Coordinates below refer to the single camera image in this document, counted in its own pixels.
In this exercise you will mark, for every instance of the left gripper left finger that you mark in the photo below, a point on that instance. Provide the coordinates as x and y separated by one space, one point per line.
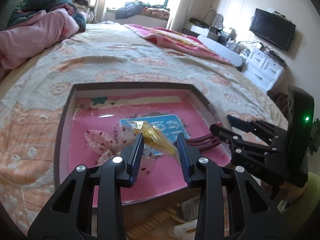
87 205

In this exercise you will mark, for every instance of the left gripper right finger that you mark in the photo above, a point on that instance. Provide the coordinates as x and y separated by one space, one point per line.
232 204

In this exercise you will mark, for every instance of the dark brown hair claw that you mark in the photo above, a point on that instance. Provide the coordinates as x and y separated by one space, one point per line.
205 142

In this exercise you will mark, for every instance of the dotted sheer bow hairpiece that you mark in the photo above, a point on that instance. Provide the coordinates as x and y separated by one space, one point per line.
108 145

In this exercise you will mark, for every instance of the clear box of hairpins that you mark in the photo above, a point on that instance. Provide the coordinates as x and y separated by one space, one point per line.
190 209

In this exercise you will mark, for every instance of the white hair claw clip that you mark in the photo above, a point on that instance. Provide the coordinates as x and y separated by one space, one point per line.
183 231

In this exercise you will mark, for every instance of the orange spiral hair clip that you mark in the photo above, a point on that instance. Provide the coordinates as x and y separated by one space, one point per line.
151 223

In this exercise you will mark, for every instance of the person right hand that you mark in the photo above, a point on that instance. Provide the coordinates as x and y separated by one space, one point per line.
287 192

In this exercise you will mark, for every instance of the white drawer cabinet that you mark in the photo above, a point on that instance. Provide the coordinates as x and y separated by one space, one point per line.
263 71

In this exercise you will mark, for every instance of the pink booklet with blue label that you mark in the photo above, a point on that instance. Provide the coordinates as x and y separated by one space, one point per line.
141 130

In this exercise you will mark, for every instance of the dark shallow cardboard box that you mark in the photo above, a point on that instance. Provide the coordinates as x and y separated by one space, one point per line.
136 212

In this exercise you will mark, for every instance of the cream orange bedspread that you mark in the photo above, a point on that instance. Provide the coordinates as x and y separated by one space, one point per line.
33 95

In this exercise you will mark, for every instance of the white bench footboard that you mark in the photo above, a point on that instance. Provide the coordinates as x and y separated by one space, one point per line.
236 60

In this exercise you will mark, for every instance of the black flat television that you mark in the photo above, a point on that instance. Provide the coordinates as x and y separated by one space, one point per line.
274 28

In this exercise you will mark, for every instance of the red pink blanket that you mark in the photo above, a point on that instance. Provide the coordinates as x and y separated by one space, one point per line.
177 41

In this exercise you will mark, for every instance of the white desk with clutter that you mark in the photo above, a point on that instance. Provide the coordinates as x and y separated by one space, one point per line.
196 28

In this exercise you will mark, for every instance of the pink quilt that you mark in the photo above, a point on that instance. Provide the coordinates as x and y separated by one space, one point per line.
21 43

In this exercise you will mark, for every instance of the white curtain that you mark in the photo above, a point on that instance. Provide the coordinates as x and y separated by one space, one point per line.
179 11

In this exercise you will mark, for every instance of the dark jacket on sill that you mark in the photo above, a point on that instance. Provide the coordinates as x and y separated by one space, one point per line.
130 9

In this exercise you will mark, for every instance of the dark floral quilt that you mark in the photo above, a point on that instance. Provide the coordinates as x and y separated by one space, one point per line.
30 11

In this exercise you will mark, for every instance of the green padded headboard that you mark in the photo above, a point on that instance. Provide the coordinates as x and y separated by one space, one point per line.
7 11

